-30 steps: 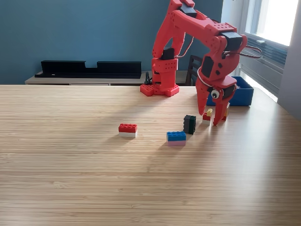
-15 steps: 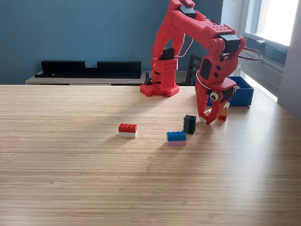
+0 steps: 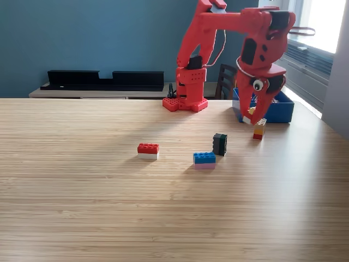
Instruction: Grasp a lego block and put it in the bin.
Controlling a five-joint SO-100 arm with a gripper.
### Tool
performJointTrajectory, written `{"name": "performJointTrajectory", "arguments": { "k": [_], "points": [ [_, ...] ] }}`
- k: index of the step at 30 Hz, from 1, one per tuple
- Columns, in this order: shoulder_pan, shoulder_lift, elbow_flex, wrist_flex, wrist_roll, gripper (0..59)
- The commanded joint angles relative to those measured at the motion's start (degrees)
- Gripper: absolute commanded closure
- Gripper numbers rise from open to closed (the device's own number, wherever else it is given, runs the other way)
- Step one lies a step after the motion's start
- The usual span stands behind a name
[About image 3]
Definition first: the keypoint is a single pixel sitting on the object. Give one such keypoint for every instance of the red white brick stack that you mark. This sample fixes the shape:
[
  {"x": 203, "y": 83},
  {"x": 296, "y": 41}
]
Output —
[{"x": 148, "y": 151}]

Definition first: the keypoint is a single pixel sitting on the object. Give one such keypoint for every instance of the cream orange red brick stack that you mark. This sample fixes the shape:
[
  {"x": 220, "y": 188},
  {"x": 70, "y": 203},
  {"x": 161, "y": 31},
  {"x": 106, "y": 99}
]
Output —
[{"x": 259, "y": 132}]

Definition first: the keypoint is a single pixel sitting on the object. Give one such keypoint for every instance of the grey dark green brick stack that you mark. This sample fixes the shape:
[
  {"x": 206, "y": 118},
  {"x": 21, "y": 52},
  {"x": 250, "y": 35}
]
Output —
[{"x": 219, "y": 144}]

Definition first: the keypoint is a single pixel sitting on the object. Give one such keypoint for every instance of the pale wooden sideboard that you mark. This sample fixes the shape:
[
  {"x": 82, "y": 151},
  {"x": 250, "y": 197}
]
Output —
[{"x": 81, "y": 94}]

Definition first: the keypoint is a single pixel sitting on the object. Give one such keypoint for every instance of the white window frame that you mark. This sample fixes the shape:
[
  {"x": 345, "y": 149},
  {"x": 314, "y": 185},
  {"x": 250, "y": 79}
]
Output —
[{"x": 313, "y": 27}]

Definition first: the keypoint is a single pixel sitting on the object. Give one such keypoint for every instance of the blue plastic bin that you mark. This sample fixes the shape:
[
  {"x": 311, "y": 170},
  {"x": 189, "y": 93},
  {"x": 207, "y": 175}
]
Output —
[{"x": 280, "y": 112}]

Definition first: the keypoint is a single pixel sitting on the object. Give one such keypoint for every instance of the small red white yellow bricks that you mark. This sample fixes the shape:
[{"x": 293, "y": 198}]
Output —
[{"x": 247, "y": 120}]

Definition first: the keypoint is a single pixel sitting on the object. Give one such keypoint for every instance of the dark wooden chair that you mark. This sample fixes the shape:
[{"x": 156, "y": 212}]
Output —
[{"x": 226, "y": 82}]

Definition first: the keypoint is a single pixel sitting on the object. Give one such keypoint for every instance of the blue pink brick stack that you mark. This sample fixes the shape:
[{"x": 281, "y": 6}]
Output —
[{"x": 204, "y": 161}]

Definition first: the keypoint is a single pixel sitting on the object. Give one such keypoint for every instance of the grey radiator unit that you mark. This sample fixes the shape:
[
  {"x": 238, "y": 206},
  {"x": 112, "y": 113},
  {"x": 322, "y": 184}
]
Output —
[{"x": 308, "y": 71}]

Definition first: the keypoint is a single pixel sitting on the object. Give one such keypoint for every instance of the black table clamp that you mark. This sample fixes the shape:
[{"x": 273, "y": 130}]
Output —
[{"x": 171, "y": 91}]

